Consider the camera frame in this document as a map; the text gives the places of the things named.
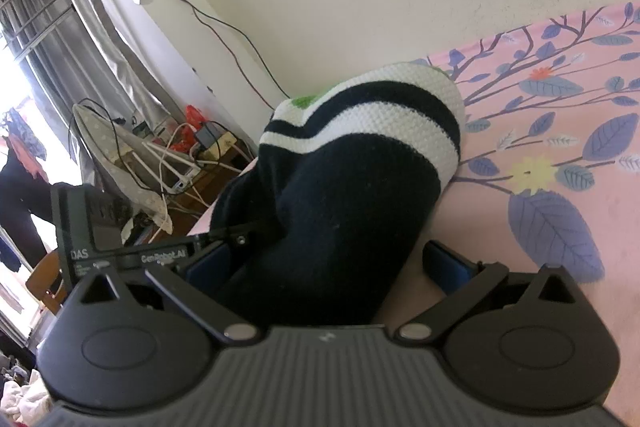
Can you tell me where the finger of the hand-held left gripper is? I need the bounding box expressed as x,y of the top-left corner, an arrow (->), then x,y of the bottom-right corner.
187,218 -> 274,253

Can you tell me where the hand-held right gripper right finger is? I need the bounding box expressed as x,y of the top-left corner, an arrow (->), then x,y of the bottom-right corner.
394,240 -> 590,345

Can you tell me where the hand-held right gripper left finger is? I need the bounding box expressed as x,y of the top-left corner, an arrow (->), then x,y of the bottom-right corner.
65,242 -> 263,347

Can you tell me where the dark striped knitted sweater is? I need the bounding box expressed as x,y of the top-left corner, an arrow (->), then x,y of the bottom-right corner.
209,62 -> 466,325

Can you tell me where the pile of clothes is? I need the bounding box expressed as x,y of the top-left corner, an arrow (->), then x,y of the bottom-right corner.
0,347 -> 53,427

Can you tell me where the wooden side table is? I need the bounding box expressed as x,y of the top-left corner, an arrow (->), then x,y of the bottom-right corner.
165,132 -> 261,218

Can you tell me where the pink printed bed sheet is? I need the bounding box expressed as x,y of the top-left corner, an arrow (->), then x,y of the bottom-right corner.
192,0 -> 640,427

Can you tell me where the wooden chair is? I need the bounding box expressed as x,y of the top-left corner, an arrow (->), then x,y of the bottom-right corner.
25,252 -> 68,315

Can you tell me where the dark hanging garment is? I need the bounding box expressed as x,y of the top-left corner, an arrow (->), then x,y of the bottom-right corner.
0,107 -> 56,273

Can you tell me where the grey dotted fabric board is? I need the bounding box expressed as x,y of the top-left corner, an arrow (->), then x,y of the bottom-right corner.
72,102 -> 176,235

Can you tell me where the black power adapter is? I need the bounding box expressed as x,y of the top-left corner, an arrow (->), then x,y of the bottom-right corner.
194,122 -> 226,148

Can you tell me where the red plastic bag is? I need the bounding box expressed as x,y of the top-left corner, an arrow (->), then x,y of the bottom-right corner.
172,104 -> 206,155

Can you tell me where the grey curtain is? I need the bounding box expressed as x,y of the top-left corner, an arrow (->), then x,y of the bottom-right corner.
30,0 -> 201,142

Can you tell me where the black wall cable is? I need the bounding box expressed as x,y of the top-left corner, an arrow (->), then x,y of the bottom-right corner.
85,0 -> 293,108

